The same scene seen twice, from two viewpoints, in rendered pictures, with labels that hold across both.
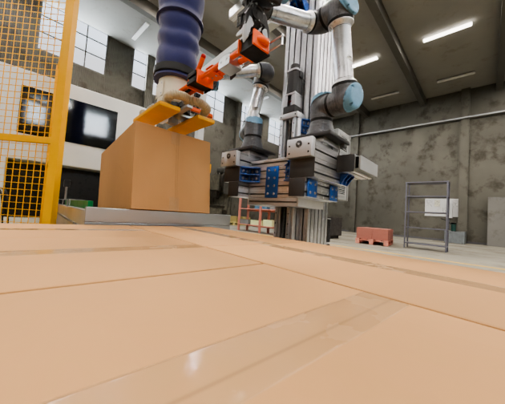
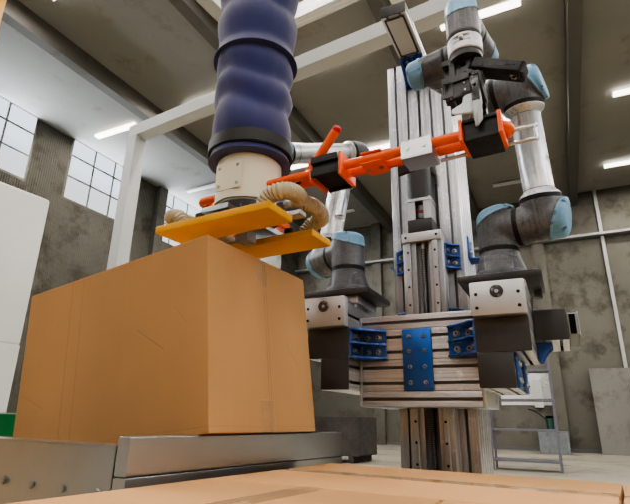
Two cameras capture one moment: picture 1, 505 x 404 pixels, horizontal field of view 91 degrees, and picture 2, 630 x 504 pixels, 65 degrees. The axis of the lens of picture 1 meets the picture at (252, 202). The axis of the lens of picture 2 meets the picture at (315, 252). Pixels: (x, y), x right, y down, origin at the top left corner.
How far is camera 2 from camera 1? 0.62 m
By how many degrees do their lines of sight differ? 23
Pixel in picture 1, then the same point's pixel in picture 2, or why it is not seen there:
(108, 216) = (167, 456)
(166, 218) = (256, 451)
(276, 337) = not seen: outside the picture
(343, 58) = (540, 159)
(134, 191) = (212, 390)
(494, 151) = (583, 295)
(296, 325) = not seen: outside the picture
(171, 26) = (256, 69)
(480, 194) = (577, 364)
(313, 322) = not seen: outside the picture
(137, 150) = (213, 297)
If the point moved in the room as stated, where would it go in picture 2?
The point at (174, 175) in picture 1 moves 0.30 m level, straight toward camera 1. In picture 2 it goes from (264, 349) to (347, 333)
